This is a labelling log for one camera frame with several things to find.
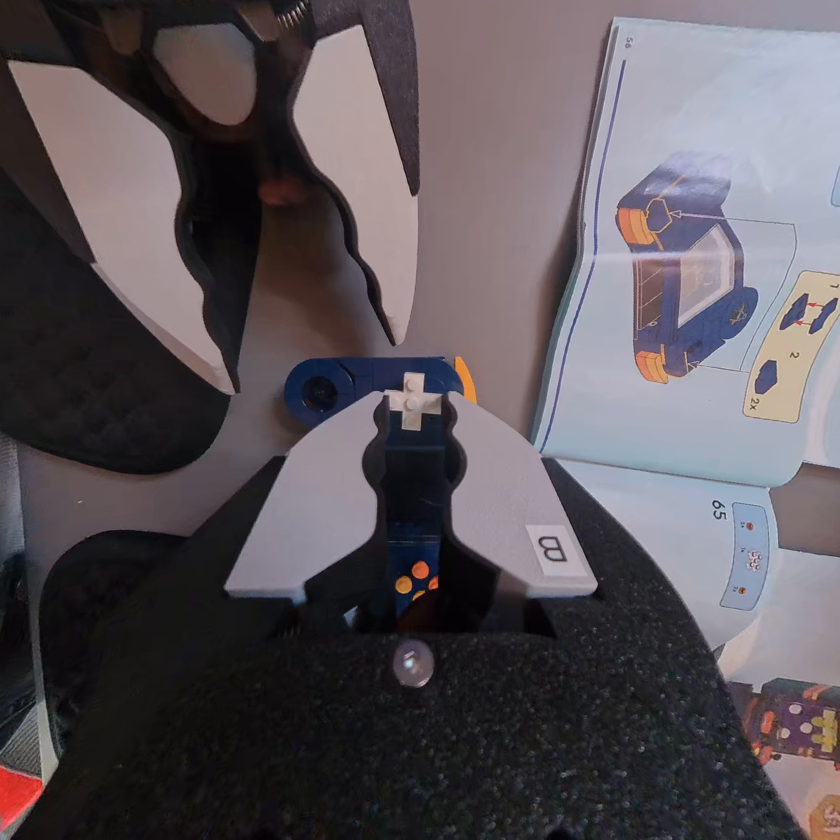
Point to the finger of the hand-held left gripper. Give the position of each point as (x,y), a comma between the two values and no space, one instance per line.
(361,151)
(124,197)

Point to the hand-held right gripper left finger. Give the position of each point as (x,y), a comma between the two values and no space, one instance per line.
(308,518)

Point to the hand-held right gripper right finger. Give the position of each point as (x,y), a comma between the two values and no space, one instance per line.
(512,505)

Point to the white cross brick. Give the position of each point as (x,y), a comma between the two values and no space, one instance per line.
(413,401)

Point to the blue toy brick game console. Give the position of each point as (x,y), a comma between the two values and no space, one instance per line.
(367,377)

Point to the person's left hand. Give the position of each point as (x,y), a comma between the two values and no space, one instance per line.
(282,190)

